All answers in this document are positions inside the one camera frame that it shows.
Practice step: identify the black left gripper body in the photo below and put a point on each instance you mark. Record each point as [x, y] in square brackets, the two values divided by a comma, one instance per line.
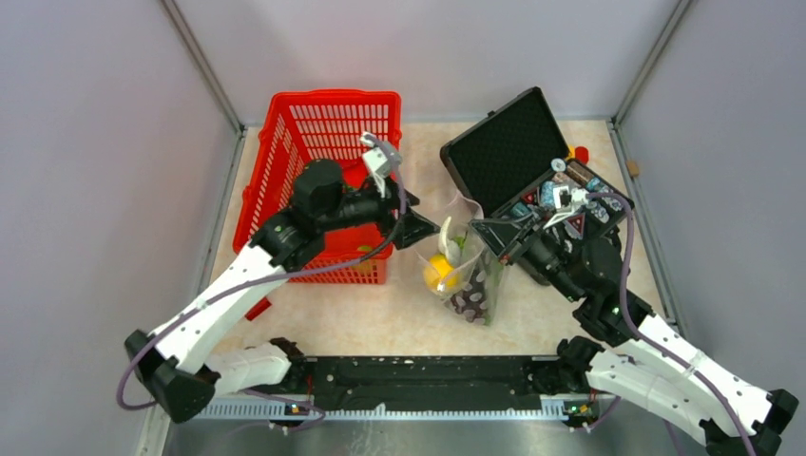
[382, 215]

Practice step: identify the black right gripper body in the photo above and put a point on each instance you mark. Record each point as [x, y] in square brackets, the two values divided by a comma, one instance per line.
[538, 249]

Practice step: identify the green leafy vegetable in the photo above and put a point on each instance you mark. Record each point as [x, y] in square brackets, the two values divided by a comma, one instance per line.
[495, 271]

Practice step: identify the clear zip top bag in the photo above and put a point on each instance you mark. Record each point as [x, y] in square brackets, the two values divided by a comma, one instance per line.
[454, 220]

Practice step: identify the yellow toy fruit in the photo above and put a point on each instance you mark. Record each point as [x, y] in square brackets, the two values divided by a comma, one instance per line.
[439, 276]

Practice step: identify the red grape bunch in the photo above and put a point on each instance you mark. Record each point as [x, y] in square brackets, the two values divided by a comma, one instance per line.
[471, 303]

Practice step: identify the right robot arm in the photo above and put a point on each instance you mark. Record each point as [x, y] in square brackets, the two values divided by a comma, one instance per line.
[633, 353]

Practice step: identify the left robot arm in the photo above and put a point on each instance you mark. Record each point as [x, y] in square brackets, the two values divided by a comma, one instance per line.
[175, 363]

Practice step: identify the open black foam case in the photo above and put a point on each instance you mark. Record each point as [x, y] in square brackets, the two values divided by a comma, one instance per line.
[510, 162]

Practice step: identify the red round object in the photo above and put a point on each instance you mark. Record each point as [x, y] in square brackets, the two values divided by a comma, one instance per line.
[579, 153]

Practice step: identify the red plastic basket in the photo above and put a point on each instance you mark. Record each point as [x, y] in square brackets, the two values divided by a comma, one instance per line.
[310, 193]

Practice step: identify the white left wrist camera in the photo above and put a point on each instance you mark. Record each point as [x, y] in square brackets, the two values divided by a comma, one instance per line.
[379, 160]

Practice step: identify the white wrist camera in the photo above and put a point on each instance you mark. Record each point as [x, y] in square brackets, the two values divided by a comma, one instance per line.
[379, 160]
[568, 202]

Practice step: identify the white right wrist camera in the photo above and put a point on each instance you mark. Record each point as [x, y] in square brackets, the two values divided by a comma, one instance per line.
[568, 202]

